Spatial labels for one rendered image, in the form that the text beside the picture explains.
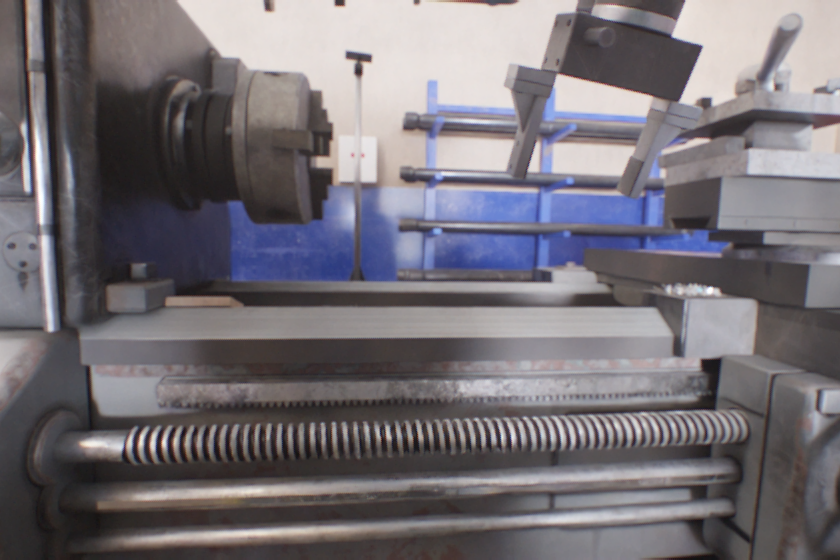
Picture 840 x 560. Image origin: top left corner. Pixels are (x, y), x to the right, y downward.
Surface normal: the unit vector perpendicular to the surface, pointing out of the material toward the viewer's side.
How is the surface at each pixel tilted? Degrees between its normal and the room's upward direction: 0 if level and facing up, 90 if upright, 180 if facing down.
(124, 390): 90
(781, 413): 90
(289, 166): 110
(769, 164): 90
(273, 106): 71
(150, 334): 36
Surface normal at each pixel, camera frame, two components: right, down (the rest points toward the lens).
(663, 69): 0.11, 0.49
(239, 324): 0.08, -0.75
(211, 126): 0.11, -0.07
